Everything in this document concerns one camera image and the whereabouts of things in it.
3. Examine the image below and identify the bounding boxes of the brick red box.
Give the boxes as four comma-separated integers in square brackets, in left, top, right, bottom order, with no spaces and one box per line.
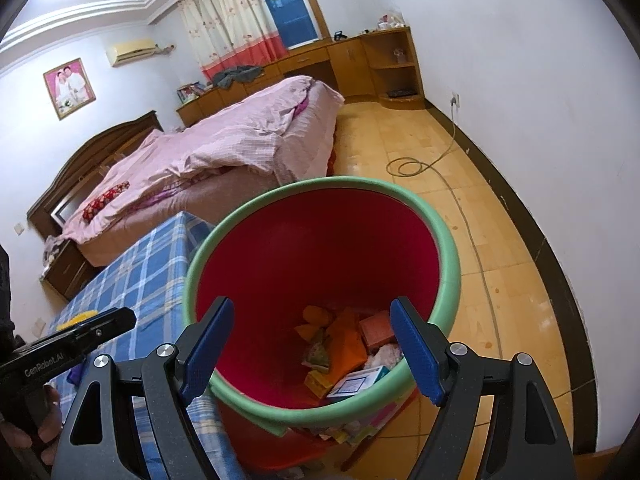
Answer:
[359,310,401,356]

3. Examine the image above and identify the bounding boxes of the white tissue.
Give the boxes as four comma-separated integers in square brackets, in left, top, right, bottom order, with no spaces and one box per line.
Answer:
[367,345,405,371]

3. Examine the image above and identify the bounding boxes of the window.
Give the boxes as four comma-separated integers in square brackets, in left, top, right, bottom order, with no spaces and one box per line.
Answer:
[254,0,321,51]

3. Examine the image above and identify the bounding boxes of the small yellow box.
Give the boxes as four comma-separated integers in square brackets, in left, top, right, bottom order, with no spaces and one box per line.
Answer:
[305,370,333,396]

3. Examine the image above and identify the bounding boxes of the red floral pillow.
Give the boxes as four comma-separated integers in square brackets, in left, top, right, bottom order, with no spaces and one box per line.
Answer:
[81,181,131,223]

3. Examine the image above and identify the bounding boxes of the yellow sponge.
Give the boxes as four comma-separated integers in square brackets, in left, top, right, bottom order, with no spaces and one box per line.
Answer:
[56,310,98,332]

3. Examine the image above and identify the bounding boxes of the long wooden cabinet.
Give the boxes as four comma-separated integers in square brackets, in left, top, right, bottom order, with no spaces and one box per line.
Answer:
[176,26,426,128]

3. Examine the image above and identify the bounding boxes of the grey floor cable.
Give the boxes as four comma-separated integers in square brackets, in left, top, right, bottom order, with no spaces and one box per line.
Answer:
[385,105,503,351]

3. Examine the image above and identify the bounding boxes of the pale green packet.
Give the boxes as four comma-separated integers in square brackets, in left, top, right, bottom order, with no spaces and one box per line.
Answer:
[301,342,331,372]

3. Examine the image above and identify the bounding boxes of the blue plaid tablecloth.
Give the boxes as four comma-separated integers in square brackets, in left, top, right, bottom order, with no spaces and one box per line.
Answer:
[47,211,246,480]

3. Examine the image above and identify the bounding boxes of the wooden nightstand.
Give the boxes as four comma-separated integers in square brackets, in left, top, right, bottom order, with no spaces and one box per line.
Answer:
[40,239,98,302]

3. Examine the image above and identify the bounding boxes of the floral curtain with red hem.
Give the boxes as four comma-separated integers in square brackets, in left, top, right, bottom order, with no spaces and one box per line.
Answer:
[177,0,288,81]

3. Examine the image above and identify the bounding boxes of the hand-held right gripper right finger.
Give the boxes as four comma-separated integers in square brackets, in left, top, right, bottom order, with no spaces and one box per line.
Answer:
[390,297,576,480]

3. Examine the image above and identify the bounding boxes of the wall air conditioner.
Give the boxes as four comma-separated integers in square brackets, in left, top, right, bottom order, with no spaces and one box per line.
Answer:
[105,38,157,67]

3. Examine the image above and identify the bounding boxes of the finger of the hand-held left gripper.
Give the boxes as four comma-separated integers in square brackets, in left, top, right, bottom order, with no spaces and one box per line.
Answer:
[57,307,137,347]

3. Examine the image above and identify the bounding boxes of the person's left hand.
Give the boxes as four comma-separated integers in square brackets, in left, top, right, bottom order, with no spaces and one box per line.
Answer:
[0,385,64,461]

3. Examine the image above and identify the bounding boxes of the grey clothes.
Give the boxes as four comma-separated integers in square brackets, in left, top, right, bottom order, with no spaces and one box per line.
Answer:
[212,65,266,88]

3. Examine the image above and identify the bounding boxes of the bed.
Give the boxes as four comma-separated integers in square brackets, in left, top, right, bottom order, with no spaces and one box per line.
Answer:
[62,75,346,268]

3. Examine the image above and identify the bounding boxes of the framed wall photo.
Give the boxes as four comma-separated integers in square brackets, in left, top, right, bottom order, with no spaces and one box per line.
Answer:
[43,58,97,121]

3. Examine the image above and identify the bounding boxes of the wooden corner shelf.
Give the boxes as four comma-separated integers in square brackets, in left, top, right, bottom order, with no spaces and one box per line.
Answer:
[361,26,426,110]

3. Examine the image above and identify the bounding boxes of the crumpled cloth on nightstand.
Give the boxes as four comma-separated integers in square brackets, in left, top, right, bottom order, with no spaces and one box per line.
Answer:
[42,234,68,266]

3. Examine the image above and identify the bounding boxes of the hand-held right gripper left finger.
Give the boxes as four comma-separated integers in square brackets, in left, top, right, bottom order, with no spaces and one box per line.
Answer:
[50,296,236,480]

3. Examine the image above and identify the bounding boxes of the dark wooden headboard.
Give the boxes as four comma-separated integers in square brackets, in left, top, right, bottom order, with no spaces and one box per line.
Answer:
[27,110,165,233]

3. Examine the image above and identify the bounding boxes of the yellow orange wrapper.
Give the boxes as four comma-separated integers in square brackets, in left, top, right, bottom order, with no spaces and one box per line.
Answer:
[295,305,333,341]

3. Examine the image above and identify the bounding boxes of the row of books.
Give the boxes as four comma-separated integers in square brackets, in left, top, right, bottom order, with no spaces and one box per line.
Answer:
[177,82,213,103]

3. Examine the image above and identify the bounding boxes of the pink checked quilt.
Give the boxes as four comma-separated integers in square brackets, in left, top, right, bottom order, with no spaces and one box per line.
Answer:
[62,75,346,243]

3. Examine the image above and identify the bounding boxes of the orange packet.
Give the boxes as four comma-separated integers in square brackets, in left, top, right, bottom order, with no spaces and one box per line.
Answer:
[325,307,368,378]

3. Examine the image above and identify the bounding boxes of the white and blue box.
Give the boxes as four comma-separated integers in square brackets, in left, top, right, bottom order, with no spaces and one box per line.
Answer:
[327,365,391,400]

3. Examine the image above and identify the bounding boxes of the red bucket with green rim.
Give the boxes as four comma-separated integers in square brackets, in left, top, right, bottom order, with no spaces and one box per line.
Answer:
[182,175,461,436]

